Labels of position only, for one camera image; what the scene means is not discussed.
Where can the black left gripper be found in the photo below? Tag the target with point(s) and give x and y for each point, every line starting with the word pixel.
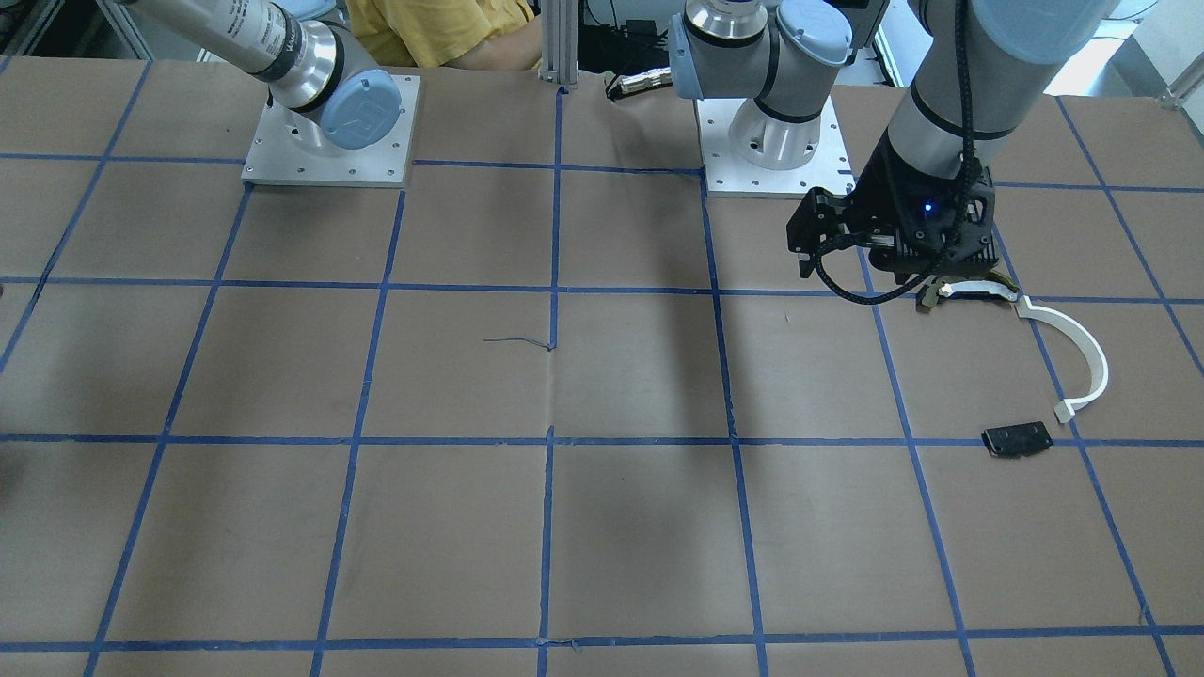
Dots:
pixel 881 200

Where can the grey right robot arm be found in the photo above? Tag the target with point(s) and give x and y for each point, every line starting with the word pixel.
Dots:
pixel 306 54

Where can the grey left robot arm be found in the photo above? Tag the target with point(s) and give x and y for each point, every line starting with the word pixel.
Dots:
pixel 988 63

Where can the curved metal brake shoe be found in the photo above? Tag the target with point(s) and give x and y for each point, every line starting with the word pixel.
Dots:
pixel 991 287

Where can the black rectangular plastic part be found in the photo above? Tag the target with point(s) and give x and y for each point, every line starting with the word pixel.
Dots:
pixel 1017 440

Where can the person in yellow shirt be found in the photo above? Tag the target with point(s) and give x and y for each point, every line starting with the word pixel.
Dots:
pixel 464 35

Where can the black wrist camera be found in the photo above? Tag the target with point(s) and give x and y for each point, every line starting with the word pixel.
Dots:
pixel 816 225

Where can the white curved plastic bracket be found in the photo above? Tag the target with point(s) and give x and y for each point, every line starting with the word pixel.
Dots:
pixel 1097 362

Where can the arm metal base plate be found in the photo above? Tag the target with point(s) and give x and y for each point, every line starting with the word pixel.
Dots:
pixel 289 151
pixel 748 154

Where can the silver cable connector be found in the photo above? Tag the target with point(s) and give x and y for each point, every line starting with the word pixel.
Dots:
pixel 623 86

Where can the aluminium frame post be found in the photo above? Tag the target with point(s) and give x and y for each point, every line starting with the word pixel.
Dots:
pixel 559 55

